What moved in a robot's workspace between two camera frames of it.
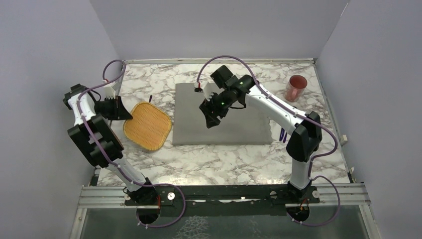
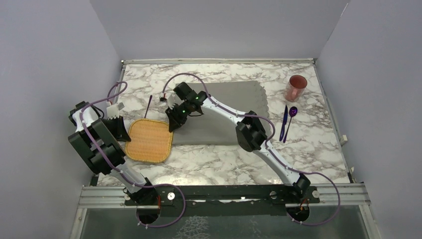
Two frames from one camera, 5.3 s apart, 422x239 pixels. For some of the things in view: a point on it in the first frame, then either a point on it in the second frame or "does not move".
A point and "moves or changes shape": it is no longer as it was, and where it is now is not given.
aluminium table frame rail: x=99 y=197 does not move
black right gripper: x=207 y=107 → x=174 y=122
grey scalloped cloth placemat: x=239 y=126 does not move
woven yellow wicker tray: x=150 y=127 moves or changes shape
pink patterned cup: x=295 y=87 does not move
